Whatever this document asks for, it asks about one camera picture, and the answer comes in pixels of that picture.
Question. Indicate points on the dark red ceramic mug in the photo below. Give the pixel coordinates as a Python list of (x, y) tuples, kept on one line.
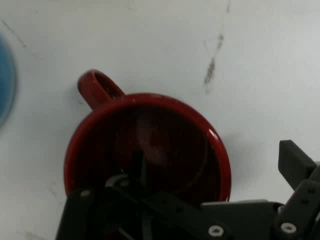
[(175, 140)]

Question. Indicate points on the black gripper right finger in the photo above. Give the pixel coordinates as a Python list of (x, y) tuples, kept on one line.
[(295, 160)]

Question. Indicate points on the blue bowl white inside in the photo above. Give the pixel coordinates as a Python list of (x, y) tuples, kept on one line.
[(6, 80)]

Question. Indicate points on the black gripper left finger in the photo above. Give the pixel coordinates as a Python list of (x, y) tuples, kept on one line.
[(112, 212)]

